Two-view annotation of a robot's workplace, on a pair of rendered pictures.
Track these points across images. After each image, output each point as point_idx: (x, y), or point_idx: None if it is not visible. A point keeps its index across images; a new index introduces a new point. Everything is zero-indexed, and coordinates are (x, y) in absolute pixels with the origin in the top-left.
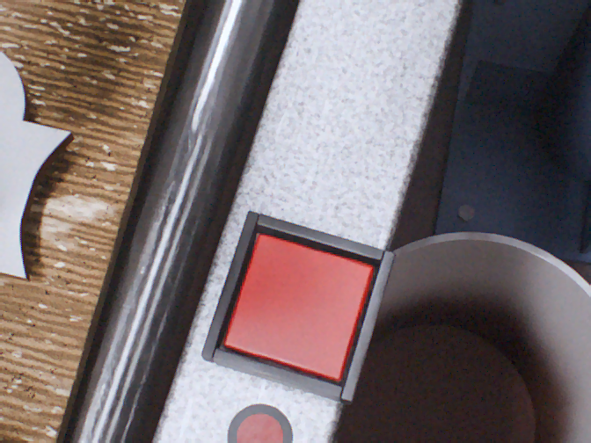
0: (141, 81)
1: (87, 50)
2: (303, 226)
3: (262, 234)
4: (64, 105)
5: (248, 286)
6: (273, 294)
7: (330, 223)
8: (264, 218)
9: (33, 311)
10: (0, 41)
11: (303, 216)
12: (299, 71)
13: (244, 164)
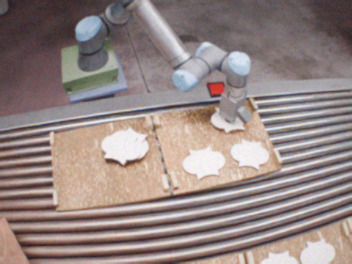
0: (203, 108)
1: (203, 115)
2: (209, 90)
3: (212, 93)
4: (211, 114)
5: (218, 93)
6: (218, 90)
7: (206, 91)
8: (210, 93)
9: None
10: (208, 123)
11: (207, 93)
12: (190, 100)
13: (204, 101)
